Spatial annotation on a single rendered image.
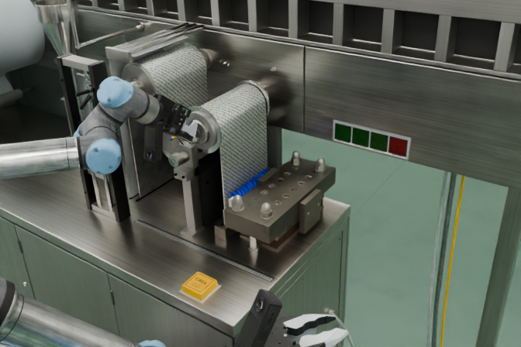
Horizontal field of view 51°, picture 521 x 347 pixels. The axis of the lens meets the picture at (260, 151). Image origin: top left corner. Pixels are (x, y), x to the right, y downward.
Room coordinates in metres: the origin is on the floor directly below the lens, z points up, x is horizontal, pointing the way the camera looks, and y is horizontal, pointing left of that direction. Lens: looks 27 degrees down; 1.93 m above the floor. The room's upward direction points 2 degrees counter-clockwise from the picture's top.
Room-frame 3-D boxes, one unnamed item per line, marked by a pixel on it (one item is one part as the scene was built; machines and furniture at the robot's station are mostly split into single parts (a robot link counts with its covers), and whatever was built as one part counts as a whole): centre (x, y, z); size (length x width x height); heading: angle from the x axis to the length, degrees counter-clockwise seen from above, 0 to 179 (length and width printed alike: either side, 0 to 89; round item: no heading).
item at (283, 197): (1.48, -0.07, 1.00); 0.40 x 0.16 x 0.06; 144
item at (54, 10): (1.96, 0.70, 1.50); 0.14 x 0.14 x 0.06
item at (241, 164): (1.53, 0.05, 1.08); 0.23 x 0.01 x 0.18; 144
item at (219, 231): (1.52, 0.05, 0.92); 0.28 x 0.04 x 0.04; 144
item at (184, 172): (1.45, 0.22, 1.05); 0.06 x 0.05 x 0.31; 144
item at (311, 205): (1.44, -0.15, 0.96); 0.10 x 0.03 x 0.11; 144
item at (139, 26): (1.92, 0.52, 1.41); 0.30 x 0.04 x 0.04; 144
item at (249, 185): (1.51, 0.03, 1.03); 0.21 x 0.04 x 0.03; 144
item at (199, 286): (1.17, 0.18, 0.91); 0.07 x 0.07 x 0.02; 54
